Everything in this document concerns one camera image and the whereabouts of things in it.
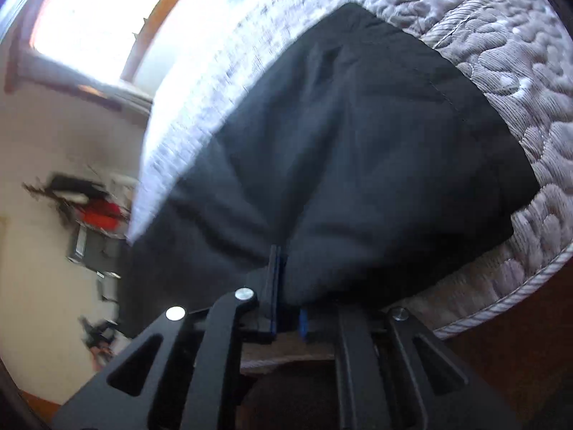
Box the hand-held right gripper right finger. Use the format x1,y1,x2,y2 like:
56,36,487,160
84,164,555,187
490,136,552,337
298,305,520,430

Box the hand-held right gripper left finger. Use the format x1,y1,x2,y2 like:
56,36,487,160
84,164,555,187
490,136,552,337
51,244,283,430

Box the black pants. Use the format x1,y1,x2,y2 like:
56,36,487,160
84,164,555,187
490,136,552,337
117,2,540,339

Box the black folding chair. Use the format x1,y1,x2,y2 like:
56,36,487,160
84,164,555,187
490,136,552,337
66,223,122,281

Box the red garment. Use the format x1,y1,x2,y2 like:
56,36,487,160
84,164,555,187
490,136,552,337
77,201,127,234

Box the wooden coat rack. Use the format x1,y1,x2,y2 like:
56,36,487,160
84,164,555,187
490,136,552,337
22,171,139,216

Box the wooden framed window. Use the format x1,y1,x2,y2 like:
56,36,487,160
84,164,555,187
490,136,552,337
4,0,204,95

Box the grey quilted bedspread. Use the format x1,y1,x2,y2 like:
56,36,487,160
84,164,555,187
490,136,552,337
127,0,573,341

